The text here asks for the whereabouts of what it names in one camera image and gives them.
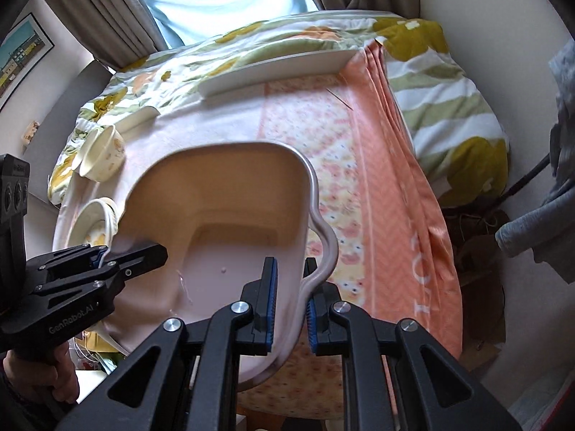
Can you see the pink plastic basin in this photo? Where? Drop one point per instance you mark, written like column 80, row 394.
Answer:
column 215, row 197

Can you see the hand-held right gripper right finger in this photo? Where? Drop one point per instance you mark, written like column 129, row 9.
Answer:
column 310, row 323

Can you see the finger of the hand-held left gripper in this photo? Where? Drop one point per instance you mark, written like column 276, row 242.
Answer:
column 67, row 262
column 134, row 262

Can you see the floral striped quilt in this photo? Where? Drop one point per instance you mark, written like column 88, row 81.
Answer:
column 449, row 116

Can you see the white printed mug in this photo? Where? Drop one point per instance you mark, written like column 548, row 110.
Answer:
column 30, row 132

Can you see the clothes rack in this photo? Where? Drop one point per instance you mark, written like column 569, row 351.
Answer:
column 528, row 175

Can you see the orange patterned cloth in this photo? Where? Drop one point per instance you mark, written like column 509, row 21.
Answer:
column 395, row 197

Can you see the grey headboard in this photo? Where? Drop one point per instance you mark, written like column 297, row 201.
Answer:
column 67, row 94

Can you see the framed houses picture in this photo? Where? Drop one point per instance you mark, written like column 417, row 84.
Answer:
column 22, row 63

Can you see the white duck print plate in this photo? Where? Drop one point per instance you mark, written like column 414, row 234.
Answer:
column 111, row 214

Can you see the light blue shirt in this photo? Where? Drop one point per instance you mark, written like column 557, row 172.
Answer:
column 565, row 112

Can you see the cream bowl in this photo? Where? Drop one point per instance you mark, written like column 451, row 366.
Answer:
column 101, row 152

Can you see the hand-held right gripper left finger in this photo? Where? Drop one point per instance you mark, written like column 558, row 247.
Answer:
column 268, row 305

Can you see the grey garment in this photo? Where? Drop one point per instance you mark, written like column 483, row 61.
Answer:
column 548, row 233

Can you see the person's left hand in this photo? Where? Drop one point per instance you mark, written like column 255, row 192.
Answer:
column 58, row 372

